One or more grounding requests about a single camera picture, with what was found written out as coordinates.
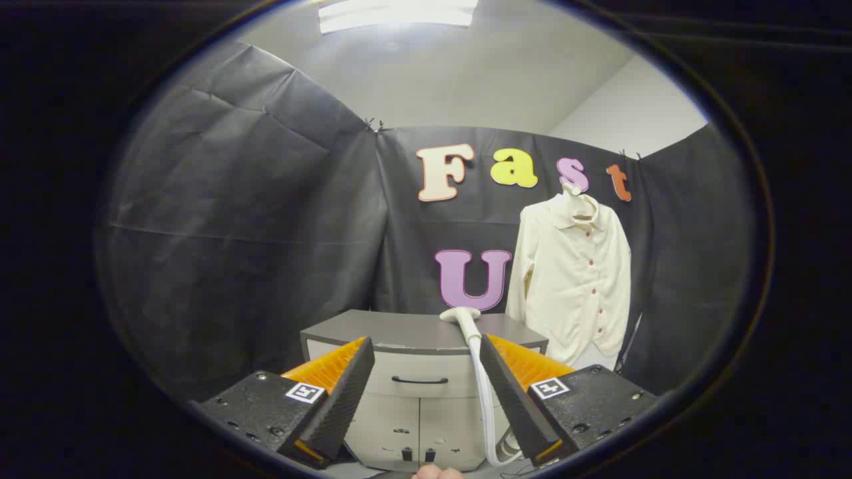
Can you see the white plastic hanger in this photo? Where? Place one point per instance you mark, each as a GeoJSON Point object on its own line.
{"type": "Point", "coordinates": [580, 203]}

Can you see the white garment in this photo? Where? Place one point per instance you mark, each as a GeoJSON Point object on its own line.
{"type": "Point", "coordinates": [596, 359]}

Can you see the ceiling light panel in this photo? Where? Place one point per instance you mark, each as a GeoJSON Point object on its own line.
{"type": "Point", "coordinates": [399, 14]}

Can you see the white garment steamer head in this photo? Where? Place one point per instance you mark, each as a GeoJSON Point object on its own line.
{"type": "Point", "coordinates": [462, 316]}

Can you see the grey top white cabinet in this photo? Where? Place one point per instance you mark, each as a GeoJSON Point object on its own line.
{"type": "Point", "coordinates": [413, 332]}

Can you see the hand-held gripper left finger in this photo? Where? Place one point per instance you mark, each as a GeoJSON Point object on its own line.
{"type": "Point", "coordinates": [346, 399]}

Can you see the cream button shirt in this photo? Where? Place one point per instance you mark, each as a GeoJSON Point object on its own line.
{"type": "Point", "coordinates": [572, 279]}

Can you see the black backdrop cloth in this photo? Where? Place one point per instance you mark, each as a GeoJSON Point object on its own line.
{"type": "Point", "coordinates": [253, 233]}

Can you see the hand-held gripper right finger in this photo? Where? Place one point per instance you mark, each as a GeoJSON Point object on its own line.
{"type": "Point", "coordinates": [516, 406]}

